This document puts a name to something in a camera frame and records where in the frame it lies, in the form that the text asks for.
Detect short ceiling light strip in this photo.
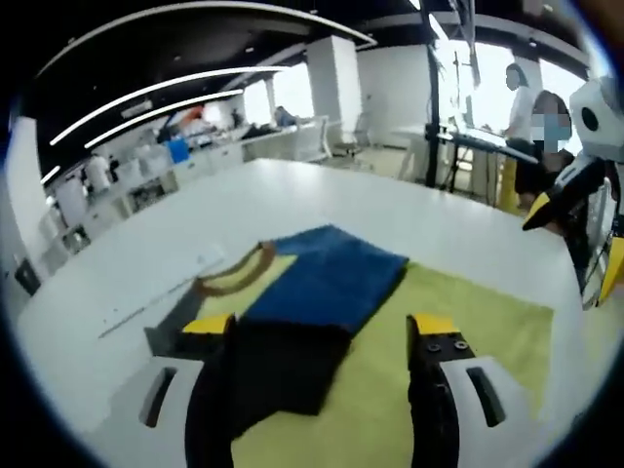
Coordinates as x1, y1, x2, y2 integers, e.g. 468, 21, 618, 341
84, 87, 246, 151

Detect blue crate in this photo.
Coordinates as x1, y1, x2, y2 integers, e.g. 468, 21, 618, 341
167, 139, 190, 168

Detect white counter cabinets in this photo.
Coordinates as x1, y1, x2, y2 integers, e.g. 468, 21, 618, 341
46, 136, 245, 245

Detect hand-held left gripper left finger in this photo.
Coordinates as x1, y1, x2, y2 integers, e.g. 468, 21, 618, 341
97, 311, 239, 468

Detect black stand post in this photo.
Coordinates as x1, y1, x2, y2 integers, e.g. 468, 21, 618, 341
422, 0, 444, 190

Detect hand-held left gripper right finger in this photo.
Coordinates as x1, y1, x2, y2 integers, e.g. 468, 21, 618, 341
406, 311, 533, 468

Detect long ceiling light strip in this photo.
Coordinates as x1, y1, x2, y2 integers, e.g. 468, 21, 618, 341
47, 64, 294, 148

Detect yellow blue black garment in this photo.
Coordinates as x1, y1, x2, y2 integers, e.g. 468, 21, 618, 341
143, 223, 556, 468

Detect white office chair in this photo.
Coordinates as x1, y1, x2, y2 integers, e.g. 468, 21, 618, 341
339, 113, 372, 158

